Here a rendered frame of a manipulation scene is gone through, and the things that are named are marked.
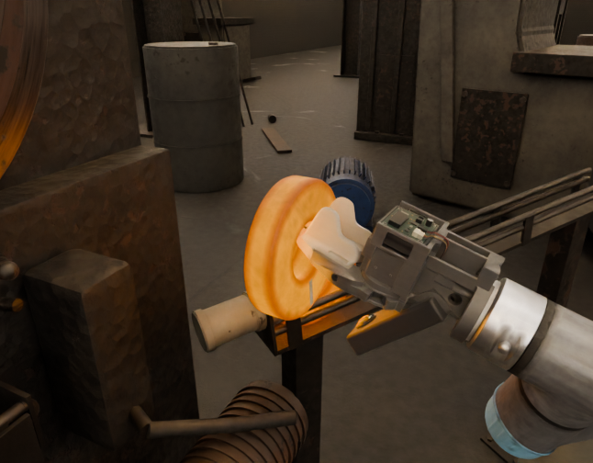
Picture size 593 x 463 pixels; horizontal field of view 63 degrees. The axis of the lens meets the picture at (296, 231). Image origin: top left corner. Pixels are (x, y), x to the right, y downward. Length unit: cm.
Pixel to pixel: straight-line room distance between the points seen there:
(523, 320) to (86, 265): 45
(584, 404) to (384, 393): 113
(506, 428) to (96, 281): 45
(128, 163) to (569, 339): 56
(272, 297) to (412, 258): 14
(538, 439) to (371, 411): 100
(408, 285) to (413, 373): 122
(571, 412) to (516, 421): 7
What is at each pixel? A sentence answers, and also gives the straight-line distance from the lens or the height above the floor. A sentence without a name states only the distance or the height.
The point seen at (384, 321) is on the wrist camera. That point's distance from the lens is 50.
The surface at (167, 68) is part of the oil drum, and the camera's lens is 303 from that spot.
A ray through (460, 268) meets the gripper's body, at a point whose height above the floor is 85.
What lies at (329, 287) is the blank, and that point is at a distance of 73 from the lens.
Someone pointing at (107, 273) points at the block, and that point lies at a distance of 58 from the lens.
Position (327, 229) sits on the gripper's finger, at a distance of 48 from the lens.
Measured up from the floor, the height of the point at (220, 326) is 68.
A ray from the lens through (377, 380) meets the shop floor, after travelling 162.
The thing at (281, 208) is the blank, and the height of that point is 89.
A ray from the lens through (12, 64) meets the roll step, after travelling 46.
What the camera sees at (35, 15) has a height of 106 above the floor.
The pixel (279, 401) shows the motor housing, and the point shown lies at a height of 53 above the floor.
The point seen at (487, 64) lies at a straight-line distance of 280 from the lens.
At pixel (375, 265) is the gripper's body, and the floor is 84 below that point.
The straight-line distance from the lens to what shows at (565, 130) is 273.
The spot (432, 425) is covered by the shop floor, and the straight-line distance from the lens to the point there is 152.
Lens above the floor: 106
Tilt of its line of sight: 25 degrees down
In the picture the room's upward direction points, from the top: straight up
